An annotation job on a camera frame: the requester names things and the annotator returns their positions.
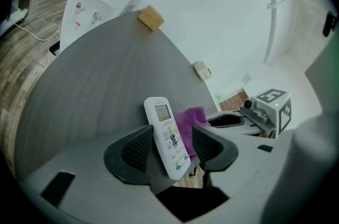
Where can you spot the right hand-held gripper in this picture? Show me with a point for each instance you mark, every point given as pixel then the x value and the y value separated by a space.
pixel 283 111

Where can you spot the black head-worn camera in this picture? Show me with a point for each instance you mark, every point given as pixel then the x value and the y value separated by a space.
pixel 329 24

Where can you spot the white wall socket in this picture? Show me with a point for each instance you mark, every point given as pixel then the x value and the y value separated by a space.
pixel 246 78

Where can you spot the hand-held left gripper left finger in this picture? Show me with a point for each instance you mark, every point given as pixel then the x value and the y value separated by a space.
pixel 87 178

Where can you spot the open wooden box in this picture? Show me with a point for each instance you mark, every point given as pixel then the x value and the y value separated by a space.
pixel 150 17

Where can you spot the cream plastic box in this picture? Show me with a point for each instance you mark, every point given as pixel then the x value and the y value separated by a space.
pixel 202 70

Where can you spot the white wall pipe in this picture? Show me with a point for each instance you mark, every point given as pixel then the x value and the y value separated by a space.
pixel 272 19

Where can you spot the grey gripper-mounted camera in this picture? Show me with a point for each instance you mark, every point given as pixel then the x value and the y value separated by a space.
pixel 249 104

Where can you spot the small white waste bin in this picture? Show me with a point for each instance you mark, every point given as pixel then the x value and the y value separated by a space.
pixel 55 49

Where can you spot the purple cleaning cloth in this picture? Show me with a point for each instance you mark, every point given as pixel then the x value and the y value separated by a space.
pixel 189 119

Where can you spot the white water dispenser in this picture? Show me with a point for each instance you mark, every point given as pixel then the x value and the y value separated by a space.
pixel 87 5

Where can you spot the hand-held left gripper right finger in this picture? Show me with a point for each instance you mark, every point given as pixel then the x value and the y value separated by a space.
pixel 246 164

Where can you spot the white remote control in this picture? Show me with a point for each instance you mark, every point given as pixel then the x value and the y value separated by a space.
pixel 167 138

